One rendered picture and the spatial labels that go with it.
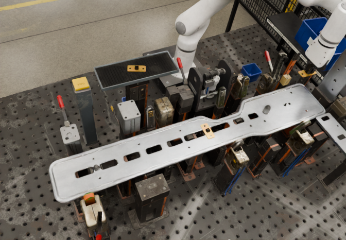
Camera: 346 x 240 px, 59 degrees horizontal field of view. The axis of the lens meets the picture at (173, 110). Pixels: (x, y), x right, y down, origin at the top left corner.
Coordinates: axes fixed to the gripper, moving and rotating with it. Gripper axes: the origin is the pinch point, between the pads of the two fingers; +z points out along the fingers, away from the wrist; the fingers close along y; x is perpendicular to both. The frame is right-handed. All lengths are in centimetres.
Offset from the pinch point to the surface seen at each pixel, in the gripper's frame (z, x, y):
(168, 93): 18, -59, -21
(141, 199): 24, -88, 20
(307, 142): 23.0, -7.8, 23.6
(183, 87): 20, -50, -23
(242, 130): 27.3, -30.5, 4.9
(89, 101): 21, -94, -30
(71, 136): 21, -106, -15
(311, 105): 27.4, 13.4, 4.8
